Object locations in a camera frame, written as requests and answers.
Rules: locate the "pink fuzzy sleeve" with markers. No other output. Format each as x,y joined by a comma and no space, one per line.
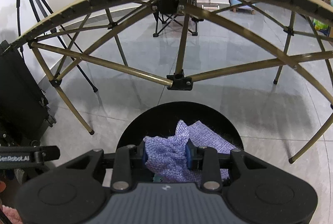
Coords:
11,214

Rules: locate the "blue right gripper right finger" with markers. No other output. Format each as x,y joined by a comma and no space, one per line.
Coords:
191,156

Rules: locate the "black camera tripod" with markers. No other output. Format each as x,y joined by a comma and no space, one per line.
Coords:
46,10

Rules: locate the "black round trash bin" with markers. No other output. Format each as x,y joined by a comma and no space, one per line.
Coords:
167,128

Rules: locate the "purple knit cloth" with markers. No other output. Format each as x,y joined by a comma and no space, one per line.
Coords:
166,156

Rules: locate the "blue pet feeder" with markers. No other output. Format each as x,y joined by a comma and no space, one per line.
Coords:
237,6

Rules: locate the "black folding chair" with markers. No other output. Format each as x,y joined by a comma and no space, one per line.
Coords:
165,14

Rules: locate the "white mop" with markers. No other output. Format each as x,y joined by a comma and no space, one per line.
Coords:
215,4

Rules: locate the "green snack bag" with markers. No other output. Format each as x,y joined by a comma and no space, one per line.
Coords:
320,26

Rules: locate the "black suitcase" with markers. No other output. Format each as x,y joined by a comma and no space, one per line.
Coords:
24,111

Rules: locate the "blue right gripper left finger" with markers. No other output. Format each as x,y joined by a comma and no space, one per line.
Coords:
143,154

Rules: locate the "tan folding slat table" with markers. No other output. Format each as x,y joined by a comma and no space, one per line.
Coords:
101,21

